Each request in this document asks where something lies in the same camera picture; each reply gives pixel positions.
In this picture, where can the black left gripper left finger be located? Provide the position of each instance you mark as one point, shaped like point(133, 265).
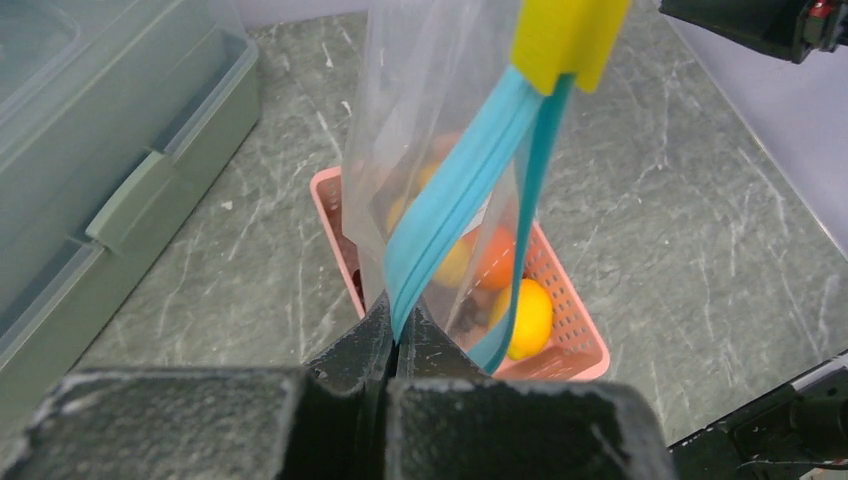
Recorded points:
point(314, 421)

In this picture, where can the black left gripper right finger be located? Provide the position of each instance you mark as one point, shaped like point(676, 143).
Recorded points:
point(445, 419)

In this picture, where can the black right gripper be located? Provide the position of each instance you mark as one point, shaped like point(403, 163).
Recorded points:
point(783, 29)

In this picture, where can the clear zip top bag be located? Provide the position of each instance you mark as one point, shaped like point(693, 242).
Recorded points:
point(480, 87)

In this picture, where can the yellow mango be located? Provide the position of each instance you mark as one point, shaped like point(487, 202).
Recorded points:
point(451, 271)

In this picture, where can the dark purple grape bunch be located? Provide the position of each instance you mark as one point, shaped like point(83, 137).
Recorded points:
point(471, 320)

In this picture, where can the yellow lemon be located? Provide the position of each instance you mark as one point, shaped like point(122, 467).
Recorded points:
point(533, 323)

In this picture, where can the pink plastic basket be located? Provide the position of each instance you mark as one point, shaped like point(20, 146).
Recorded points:
point(576, 351)

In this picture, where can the orange fruit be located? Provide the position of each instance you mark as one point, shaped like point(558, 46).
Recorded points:
point(494, 270)

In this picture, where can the grey green storage box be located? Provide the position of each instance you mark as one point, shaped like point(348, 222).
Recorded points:
point(116, 118)

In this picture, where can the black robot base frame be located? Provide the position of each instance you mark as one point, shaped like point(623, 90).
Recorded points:
point(798, 430)

